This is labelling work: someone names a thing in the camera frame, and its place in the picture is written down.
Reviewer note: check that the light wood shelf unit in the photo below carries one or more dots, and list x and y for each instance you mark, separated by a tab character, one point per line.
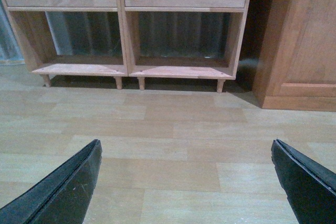
33	35
159	67

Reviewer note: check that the left light wood shelf unit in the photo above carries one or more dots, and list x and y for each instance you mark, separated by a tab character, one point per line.
33	35

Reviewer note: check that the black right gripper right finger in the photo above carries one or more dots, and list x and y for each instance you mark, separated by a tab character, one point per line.
309	186

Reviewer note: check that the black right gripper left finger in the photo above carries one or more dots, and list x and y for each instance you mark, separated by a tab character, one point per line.
63	196

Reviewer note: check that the brown wooden cabinet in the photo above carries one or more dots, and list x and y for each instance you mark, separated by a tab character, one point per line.
296	69

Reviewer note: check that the right light wood shelf unit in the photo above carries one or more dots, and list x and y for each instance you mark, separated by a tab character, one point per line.
159	67

